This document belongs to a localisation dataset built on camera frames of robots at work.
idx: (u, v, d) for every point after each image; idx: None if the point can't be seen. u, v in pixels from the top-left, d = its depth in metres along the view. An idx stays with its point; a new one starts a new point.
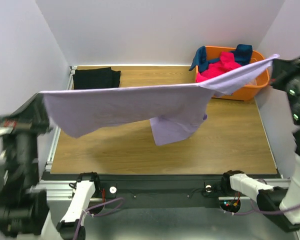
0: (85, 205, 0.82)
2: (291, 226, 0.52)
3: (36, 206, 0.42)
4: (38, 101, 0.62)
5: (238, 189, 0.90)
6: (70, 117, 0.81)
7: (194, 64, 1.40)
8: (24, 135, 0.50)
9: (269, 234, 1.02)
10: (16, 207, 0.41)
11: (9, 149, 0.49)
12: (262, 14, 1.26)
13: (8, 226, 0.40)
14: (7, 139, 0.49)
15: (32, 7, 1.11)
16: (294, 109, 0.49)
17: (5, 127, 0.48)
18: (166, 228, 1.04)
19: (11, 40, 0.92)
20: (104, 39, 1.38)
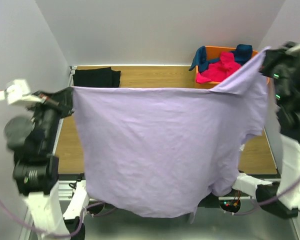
0: (86, 202, 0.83)
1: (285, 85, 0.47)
2: (288, 211, 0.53)
3: (50, 166, 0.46)
4: (68, 92, 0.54)
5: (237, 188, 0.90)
6: (91, 138, 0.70)
7: (194, 64, 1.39)
8: (51, 110, 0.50)
9: (269, 234, 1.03)
10: (32, 164, 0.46)
11: (37, 117, 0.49)
12: (262, 14, 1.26)
13: (25, 179, 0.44)
14: (39, 108, 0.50)
15: (32, 7, 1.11)
16: (275, 91, 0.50)
17: (40, 98, 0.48)
18: (166, 228, 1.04)
19: (11, 41, 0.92)
20: (104, 39, 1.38)
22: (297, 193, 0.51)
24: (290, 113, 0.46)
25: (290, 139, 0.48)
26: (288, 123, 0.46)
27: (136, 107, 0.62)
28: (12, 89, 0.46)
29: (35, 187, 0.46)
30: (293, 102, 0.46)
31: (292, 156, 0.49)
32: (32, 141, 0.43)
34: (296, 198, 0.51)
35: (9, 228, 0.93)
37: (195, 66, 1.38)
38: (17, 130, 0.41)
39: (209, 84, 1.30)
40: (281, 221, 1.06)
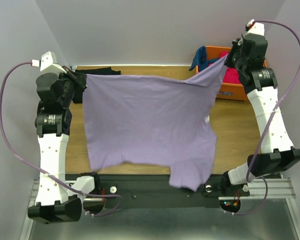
0: (85, 190, 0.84)
1: (239, 60, 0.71)
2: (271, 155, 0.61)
3: (64, 115, 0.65)
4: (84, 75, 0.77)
5: (237, 182, 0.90)
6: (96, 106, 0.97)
7: (194, 64, 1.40)
8: (70, 80, 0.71)
9: (268, 234, 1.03)
10: (52, 113, 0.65)
11: None
12: (261, 14, 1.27)
13: (46, 120, 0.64)
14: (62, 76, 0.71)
15: (32, 8, 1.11)
16: (235, 66, 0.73)
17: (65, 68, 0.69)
18: (166, 228, 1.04)
19: (11, 42, 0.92)
20: (104, 40, 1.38)
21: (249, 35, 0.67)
22: (272, 135, 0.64)
24: (245, 72, 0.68)
25: (251, 93, 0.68)
26: (246, 79, 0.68)
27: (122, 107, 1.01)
28: (44, 58, 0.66)
29: (51, 129, 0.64)
30: (246, 63, 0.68)
31: (257, 106, 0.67)
32: (54, 91, 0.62)
34: (271, 137, 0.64)
35: (10, 229, 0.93)
37: (195, 66, 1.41)
38: (46, 80, 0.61)
39: None
40: (281, 221, 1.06)
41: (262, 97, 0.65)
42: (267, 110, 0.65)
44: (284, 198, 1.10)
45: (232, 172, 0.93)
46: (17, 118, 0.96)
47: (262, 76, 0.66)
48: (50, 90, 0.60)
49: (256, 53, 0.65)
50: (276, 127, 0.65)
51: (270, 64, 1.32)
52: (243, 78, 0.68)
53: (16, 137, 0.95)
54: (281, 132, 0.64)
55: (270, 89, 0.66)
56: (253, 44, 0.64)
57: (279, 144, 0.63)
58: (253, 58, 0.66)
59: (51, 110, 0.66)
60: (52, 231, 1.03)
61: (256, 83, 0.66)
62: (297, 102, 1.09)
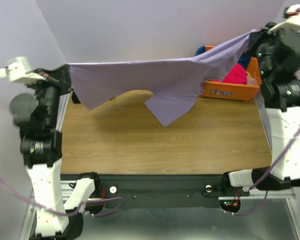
0: (85, 197, 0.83)
1: (268, 61, 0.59)
2: (281, 182, 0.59)
3: (54, 141, 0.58)
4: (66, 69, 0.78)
5: (238, 185, 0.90)
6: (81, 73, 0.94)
7: None
8: (51, 88, 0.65)
9: (268, 234, 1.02)
10: (36, 137, 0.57)
11: (39, 94, 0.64)
12: (261, 14, 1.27)
13: (32, 149, 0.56)
14: (40, 85, 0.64)
15: (32, 8, 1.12)
16: (260, 66, 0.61)
17: (42, 75, 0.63)
18: (166, 228, 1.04)
19: (11, 42, 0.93)
20: (105, 40, 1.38)
21: (285, 34, 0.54)
22: (286, 161, 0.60)
24: (270, 85, 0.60)
25: (274, 109, 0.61)
26: (269, 92, 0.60)
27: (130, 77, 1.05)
28: (16, 71, 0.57)
29: (40, 158, 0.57)
30: (274, 74, 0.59)
31: (277, 125, 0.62)
32: (36, 118, 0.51)
34: (285, 164, 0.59)
35: (10, 228, 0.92)
37: None
38: (21, 107, 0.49)
39: (209, 85, 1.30)
40: (281, 221, 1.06)
41: (285, 121, 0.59)
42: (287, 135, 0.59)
44: (284, 198, 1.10)
45: (233, 174, 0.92)
46: None
47: (292, 92, 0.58)
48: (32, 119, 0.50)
49: (291, 64, 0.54)
50: (294, 154, 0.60)
51: None
52: (268, 92, 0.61)
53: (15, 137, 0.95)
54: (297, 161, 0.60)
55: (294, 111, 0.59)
56: (292, 53, 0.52)
57: (292, 172, 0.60)
58: (283, 70, 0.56)
59: (36, 134, 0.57)
60: None
61: (282, 102, 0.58)
62: None
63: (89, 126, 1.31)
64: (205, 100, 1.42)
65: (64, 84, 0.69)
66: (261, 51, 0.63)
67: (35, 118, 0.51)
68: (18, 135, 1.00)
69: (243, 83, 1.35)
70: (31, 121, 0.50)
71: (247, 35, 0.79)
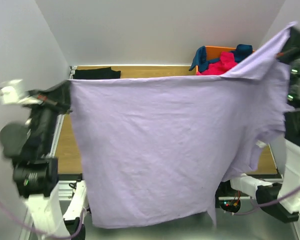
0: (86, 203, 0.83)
1: None
2: (289, 215, 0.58)
3: (50, 168, 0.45)
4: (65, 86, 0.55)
5: (238, 188, 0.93)
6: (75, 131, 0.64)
7: (194, 64, 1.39)
8: (48, 110, 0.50)
9: (269, 234, 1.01)
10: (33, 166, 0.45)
11: (33, 119, 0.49)
12: (261, 14, 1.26)
13: (25, 181, 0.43)
14: (36, 108, 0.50)
15: (32, 8, 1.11)
16: (289, 90, 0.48)
17: (37, 99, 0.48)
18: (166, 228, 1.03)
19: (11, 42, 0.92)
20: (104, 39, 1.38)
21: None
22: (299, 198, 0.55)
24: (298, 117, 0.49)
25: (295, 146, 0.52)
26: (294, 129, 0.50)
27: (142, 100, 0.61)
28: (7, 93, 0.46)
29: (36, 189, 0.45)
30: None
31: (296, 161, 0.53)
32: (29, 149, 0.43)
34: (296, 201, 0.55)
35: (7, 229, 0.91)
37: (195, 66, 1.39)
38: (10, 136, 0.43)
39: None
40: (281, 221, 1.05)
41: None
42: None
44: None
45: (234, 182, 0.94)
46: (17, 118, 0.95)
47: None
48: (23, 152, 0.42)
49: None
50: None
51: None
52: (291, 124, 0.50)
53: None
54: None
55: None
56: None
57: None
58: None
59: (31, 166, 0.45)
60: None
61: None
62: None
63: None
64: None
65: (63, 103, 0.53)
66: (294, 67, 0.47)
67: (27, 149, 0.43)
68: None
69: None
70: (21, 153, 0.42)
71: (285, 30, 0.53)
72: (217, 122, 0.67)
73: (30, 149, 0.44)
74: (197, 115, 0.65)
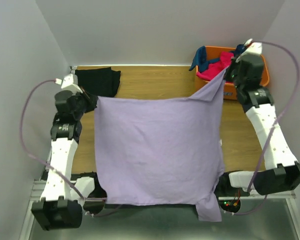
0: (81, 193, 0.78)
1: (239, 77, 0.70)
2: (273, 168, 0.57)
3: (76, 126, 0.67)
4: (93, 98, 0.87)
5: (237, 185, 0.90)
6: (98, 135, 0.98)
7: (194, 64, 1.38)
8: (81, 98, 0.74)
9: (268, 234, 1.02)
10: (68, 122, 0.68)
11: None
12: (262, 14, 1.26)
13: (60, 127, 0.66)
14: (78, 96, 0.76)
15: (32, 8, 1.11)
16: (235, 83, 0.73)
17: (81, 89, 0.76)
18: (166, 229, 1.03)
19: (11, 43, 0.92)
20: (105, 40, 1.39)
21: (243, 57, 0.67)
22: (274, 149, 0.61)
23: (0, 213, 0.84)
24: (242, 91, 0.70)
25: (248, 112, 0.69)
26: (243, 98, 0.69)
27: (139, 112, 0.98)
28: (66, 79, 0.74)
29: (64, 135, 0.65)
30: (243, 84, 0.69)
31: (257, 121, 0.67)
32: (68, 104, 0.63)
34: (273, 152, 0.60)
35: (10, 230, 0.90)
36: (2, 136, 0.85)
37: (195, 66, 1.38)
38: (61, 95, 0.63)
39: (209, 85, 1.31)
40: (281, 222, 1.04)
41: (261, 115, 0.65)
42: (266, 127, 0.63)
44: (284, 198, 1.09)
45: (233, 176, 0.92)
46: (17, 118, 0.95)
47: (257, 95, 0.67)
48: (67, 103, 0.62)
49: (253, 74, 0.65)
50: (277, 142, 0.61)
51: (270, 64, 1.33)
52: (240, 97, 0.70)
53: (16, 138, 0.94)
54: (283, 149, 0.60)
55: (267, 108, 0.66)
56: (250, 66, 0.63)
57: (284, 159, 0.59)
58: (249, 78, 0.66)
59: (65, 121, 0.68)
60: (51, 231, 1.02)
61: (256, 105, 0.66)
62: (296, 102, 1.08)
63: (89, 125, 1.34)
64: None
65: (93, 102, 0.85)
66: (233, 73, 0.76)
67: (68, 103, 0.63)
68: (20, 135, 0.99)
69: None
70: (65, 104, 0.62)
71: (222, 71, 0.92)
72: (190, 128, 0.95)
73: (66, 110, 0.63)
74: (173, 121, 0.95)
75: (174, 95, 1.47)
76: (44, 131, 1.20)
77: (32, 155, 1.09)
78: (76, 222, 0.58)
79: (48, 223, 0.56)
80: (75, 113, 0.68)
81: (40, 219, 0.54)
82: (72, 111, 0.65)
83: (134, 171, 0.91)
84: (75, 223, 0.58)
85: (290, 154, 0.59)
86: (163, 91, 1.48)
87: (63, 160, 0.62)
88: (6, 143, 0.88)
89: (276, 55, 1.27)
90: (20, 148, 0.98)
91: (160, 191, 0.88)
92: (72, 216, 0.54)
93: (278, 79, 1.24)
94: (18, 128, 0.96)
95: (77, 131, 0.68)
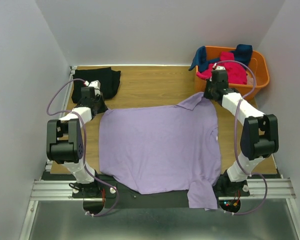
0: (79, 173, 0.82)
1: (213, 85, 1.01)
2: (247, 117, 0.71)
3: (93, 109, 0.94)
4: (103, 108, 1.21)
5: (236, 178, 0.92)
6: (106, 136, 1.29)
7: (194, 64, 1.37)
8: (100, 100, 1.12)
9: (269, 234, 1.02)
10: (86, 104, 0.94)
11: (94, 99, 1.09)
12: (262, 14, 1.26)
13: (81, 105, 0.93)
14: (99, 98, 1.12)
15: (32, 8, 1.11)
16: (213, 89, 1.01)
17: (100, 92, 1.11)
18: (166, 229, 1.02)
19: (11, 43, 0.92)
20: (104, 40, 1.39)
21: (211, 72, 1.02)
22: (244, 111, 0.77)
23: (1, 213, 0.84)
24: (216, 93, 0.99)
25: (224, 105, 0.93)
26: (216, 96, 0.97)
27: (139, 116, 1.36)
28: (92, 83, 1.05)
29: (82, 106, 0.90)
30: (215, 87, 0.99)
31: (229, 104, 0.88)
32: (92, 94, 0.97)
34: (244, 112, 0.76)
35: (10, 230, 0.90)
36: (3, 136, 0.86)
37: (195, 66, 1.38)
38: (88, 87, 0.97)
39: None
40: (282, 222, 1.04)
41: (231, 98, 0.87)
42: (235, 102, 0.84)
44: (284, 198, 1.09)
45: (230, 169, 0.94)
46: (17, 119, 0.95)
47: (227, 90, 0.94)
48: (89, 90, 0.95)
49: (222, 78, 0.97)
50: (247, 107, 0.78)
51: (269, 64, 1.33)
52: (215, 95, 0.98)
53: (16, 138, 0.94)
54: (252, 110, 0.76)
55: (235, 94, 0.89)
56: (217, 72, 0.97)
57: (253, 113, 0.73)
58: (219, 82, 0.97)
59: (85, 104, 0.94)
60: (51, 231, 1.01)
61: (226, 94, 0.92)
62: (296, 102, 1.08)
63: (89, 125, 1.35)
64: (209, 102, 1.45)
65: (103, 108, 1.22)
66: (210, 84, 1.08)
67: (90, 91, 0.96)
68: (21, 135, 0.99)
69: (243, 83, 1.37)
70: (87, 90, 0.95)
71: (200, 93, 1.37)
72: (177, 126, 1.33)
73: (89, 97, 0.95)
74: (165, 122, 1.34)
75: (175, 95, 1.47)
76: (44, 131, 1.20)
77: (32, 155, 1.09)
78: (75, 145, 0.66)
79: (54, 140, 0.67)
80: (94, 103, 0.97)
81: (50, 134, 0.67)
82: (92, 99, 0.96)
83: (135, 161, 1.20)
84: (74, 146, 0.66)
85: (260, 112, 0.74)
86: (163, 91, 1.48)
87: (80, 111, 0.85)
88: (6, 143, 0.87)
89: (276, 55, 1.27)
90: (20, 148, 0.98)
91: (155, 177, 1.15)
92: (75, 132, 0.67)
93: (278, 79, 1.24)
94: (18, 129, 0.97)
95: (93, 112, 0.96)
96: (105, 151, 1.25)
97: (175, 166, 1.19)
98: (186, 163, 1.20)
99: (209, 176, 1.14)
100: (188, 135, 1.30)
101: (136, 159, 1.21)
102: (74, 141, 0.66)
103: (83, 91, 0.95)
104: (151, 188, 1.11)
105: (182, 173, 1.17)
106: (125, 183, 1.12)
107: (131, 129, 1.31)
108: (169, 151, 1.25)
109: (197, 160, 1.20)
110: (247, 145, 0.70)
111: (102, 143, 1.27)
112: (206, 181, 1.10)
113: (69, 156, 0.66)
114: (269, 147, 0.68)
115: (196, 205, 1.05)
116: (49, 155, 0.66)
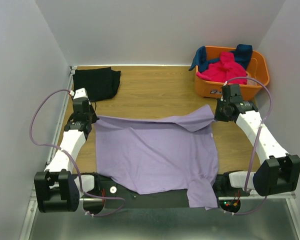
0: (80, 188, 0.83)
1: (225, 102, 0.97)
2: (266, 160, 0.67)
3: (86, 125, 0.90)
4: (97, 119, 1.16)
5: (238, 186, 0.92)
6: (104, 138, 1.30)
7: (195, 64, 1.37)
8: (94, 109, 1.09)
9: (269, 235, 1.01)
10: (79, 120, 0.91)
11: None
12: (262, 14, 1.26)
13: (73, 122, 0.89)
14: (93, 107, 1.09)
15: (31, 7, 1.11)
16: (225, 106, 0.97)
17: None
18: (166, 229, 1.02)
19: (10, 42, 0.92)
20: (104, 40, 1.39)
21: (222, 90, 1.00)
22: (265, 145, 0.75)
23: (1, 213, 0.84)
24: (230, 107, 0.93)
25: (240, 122, 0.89)
26: (231, 110, 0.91)
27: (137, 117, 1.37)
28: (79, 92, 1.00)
29: (75, 125, 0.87)
30: (229, 102, 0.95)
31: (246, 127, 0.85)
32: (84, 107, 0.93)
34: (264, 147, 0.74)
35: (10, 230, 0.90)
36: (4, 135, 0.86)
37: (195, 66, 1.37)
38: (79, 101, 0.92)
39: (209, 84, 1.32)
40: (281, 222, 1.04)
41: (249, 121, 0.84)
42: (253, 127, 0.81)
44: (284, 198, 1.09)
45: (233, 175, 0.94)
46: (17, 118, 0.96)
47: (243, 105, 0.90)
48: (81, 104, 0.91)
49: (234, 93, 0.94)
50: (266, 140, 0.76)
51: (269, 64, 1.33)
52: (229, 109, 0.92)
53: (16, 138, 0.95)
54: (272, 145, 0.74)
55: (253, 114, 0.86)
56: (229, 87, 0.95)
57: (274, 151, 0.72)
58: (231, 96, 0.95)
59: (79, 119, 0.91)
60: (51, 231, 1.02)
61: (242, 112, 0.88)
62: (296, 102, 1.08)
63: None
64: (208, 102, 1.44)
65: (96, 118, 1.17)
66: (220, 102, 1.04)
67: (82, 105, 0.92)
68: (21, 135, 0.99)
69: (243, 83, 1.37)
70: (79, 105, 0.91)
71: (208, 118, 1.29)
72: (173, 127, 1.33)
73: (82, 111, 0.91)
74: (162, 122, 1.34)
75: (175, 95, 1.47)
76: (44, 131, 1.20)
77: (32, 155, 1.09)
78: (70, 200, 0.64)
79: (45, 196, 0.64)
80: (88, 116, 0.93)
81: (40, 190, 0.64)
82: (85, 112, 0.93)
83: (132, 161, 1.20)
84: (68, 203, 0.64)
85: (282, 150, 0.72)
86: (163, 91, 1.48)
87: (70, 147, 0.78)
88: (6, 142, 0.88)
89: (276, 55, 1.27)
90: (20, 148, 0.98)
91: (153, 177, 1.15)
92: (68, 189, 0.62)
93: (278, 80, 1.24)
94: (19, 128, 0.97)
95: (87, 129, 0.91)
96: (103, 153, 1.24)
97: (173, 166, 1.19)
98: (185, 162, 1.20)
99: (207, 174, 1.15)
100: (185, 135, 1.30)
101: (136, 159, 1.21)
102: (68, 195, 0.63)
103: (75, 105, 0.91)
104: (150, 188, 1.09)
105: (180, 172, 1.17)
106: (123, 183, 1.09)
107: (131, 128, 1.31)
108: (167, 151, 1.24)
109: (194, 160, 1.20)
110: (260, 185, 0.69)
111: (98, 146, 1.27)
112: (206, 180, 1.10)
113: (64, 208, 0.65)
114: (284, 186, 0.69)
115: (196, 205, 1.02)
116: (42, 208, 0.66)
